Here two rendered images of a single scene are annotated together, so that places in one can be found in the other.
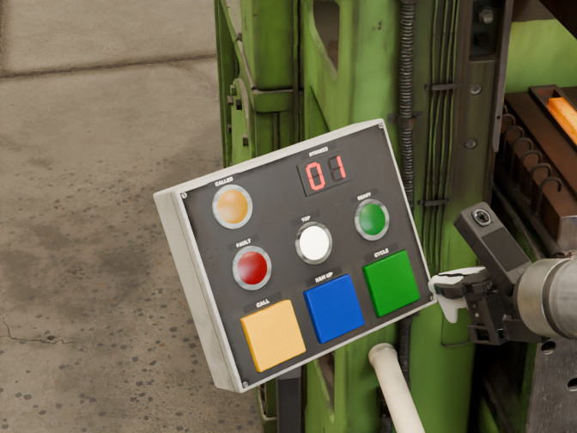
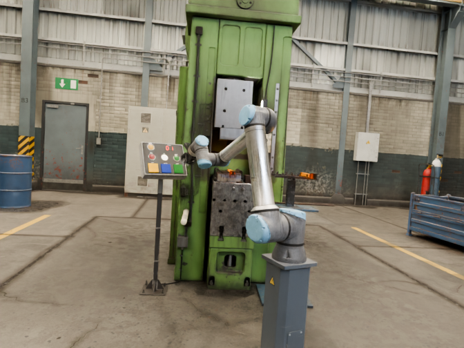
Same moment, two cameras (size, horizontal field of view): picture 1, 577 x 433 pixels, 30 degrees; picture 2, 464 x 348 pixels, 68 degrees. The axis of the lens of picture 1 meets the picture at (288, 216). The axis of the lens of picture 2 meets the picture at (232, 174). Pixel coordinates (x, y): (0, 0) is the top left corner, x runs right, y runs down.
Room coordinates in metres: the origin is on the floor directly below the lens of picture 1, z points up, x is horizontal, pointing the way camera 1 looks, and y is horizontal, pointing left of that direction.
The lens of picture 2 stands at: (-1.45, -0.73, 1.15)
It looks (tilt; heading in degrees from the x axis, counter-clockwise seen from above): 3 degrees down; 3
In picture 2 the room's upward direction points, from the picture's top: 4 degrees clockwise
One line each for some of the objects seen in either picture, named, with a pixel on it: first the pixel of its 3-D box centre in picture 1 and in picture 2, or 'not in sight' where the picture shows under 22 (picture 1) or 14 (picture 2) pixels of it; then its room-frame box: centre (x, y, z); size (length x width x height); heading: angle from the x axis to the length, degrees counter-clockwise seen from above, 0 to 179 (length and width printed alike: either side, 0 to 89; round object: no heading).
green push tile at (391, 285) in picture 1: (390, 283); (178, 168); (1.23, -0.14, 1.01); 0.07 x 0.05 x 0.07; 124
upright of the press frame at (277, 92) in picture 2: not in sight; (267, 156); (1.86, -0.85, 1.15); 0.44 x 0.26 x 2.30; 9
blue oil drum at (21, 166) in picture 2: not in sight; (12, 180); (4.30, 3.41, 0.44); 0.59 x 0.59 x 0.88
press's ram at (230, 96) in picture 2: not in sight; (236, 108); (1.66, -0.54, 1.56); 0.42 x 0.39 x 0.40; 9
